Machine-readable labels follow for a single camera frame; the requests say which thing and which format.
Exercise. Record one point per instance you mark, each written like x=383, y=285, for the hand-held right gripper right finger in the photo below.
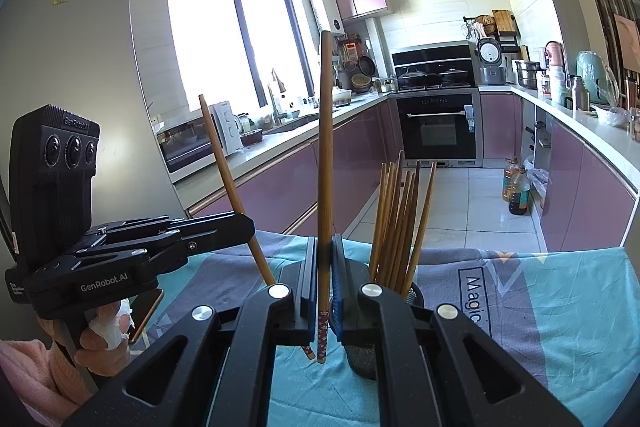
x=337, y=317

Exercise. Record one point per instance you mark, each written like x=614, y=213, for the woven basket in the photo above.
x=360, y=82

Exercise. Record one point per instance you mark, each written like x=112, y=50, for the pale green air fryer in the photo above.
x=592, y=77

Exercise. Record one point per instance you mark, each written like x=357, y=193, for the black pot with glass lid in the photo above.
x=454, y=77
x=415, y=78

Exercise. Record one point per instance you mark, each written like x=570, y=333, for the steel stockpot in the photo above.
x=527, y=74

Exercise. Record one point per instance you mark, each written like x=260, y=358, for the black wall rack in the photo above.
x=480, y=29

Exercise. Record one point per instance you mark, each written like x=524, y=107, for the red floral-end wooden chopstick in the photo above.
x=221, y=152
x=326, y=132

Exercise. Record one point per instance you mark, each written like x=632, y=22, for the purple peninsula base cabinets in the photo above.
x=580, y=187

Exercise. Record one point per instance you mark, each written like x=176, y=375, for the steel sink faucet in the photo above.
x=276, y=99

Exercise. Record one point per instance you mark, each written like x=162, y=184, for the white plastic bag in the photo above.
x=539, y=187

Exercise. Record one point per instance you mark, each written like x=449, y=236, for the grey refrigerator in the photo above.
x=75, y=57

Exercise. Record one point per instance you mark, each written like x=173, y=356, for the person's left forearm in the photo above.
x=30, y=367

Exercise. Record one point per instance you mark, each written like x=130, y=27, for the white countertop oven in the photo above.
x=187, y=147

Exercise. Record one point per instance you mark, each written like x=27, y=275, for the black integrated stove with oven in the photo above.
x=437, y=127

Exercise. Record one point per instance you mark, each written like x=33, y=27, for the steel thermos bottle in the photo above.
x=580, y=94

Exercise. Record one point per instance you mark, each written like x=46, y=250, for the kitchen window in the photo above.
x=210, y=42

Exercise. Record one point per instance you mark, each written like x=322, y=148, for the wooden cutting board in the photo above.
x=502, y=21

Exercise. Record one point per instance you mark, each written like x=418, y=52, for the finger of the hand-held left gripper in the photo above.
x=135, y=227
x=215, y=234

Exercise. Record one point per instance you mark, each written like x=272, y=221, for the white casserole dish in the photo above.
x=341, y=97

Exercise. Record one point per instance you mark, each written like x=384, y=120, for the dark slatted partition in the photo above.
x=602, y=7

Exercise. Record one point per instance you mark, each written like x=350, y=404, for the hanging black frying pan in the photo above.
x=366, y=65

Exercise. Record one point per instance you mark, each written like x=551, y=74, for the cooking oil bottle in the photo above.
x=509, y=182
x=519, y=194

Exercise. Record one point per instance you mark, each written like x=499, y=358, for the silver rice cooker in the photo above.
x=490, y=59

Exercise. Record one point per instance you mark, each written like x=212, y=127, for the dark red bowl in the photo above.
x=251, y=138

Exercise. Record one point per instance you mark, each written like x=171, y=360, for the person's left hand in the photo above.
x=102, y=332

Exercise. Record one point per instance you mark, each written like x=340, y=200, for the black mesh utensil holder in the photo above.
x=362, y=359

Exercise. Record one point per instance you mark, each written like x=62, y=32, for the pink electric kettle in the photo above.
x=554, y=54

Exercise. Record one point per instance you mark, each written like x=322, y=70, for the bundle of wooden chopsticks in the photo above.
x=395, y=232

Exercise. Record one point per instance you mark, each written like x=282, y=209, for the white water heater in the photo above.
x=326, y=13

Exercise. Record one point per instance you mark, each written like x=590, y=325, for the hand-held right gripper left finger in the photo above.
x=305, y=297

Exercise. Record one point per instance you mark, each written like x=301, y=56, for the framed wall picture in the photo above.
x=627, y=39

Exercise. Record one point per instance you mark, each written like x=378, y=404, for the purple base cabinets with sink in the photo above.
x=280, y=187

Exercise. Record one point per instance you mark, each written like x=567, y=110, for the teal and purple tablecloth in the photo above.
x=550, y=332

